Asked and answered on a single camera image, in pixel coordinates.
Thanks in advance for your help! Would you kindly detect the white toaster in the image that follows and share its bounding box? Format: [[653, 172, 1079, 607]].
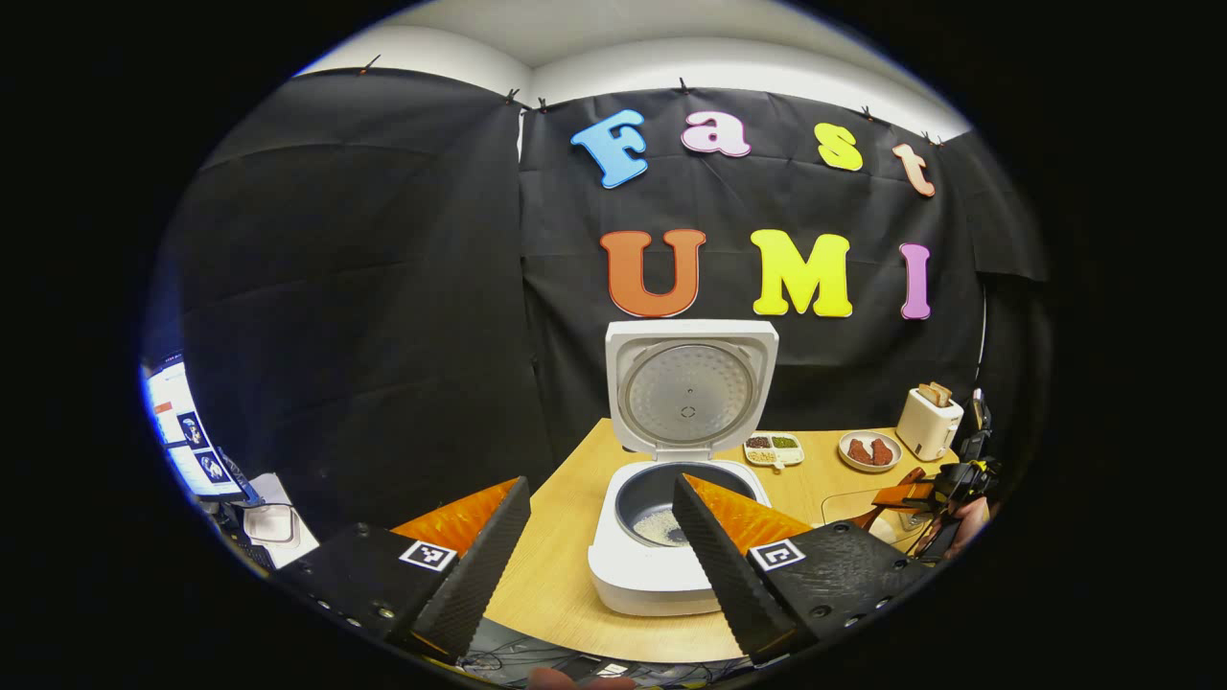
[[896, 381, 965, 462]]

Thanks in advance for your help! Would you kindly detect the white divided bean dish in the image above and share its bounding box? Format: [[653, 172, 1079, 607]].
[[743, 433, 806, 472]]

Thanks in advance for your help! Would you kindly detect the black backdrop cloth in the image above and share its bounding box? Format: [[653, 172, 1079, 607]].
[[144, 67, 1055, 538]]

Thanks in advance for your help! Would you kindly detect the clear container of rice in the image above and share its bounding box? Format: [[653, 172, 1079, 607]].
[[822, 489, 912, 530]]

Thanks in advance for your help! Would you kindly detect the round white plate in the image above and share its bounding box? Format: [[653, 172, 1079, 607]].
[[838, 430, 903, 474]]

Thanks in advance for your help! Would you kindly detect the white rice cooker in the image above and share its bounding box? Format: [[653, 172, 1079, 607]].
[[587, 319, 780, 617]]

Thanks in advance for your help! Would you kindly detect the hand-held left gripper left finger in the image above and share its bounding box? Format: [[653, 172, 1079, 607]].
[[268, 476, 531, 665]]

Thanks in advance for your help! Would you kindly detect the white side desk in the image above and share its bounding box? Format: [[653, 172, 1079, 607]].
[[240, 474, 322, 571]]

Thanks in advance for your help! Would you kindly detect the computer monitor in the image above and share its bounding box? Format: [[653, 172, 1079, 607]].
[[144, 353, 253, 501]]

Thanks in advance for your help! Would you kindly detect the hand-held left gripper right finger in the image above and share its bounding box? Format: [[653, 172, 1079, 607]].
[[671, 473, 931, 667]]

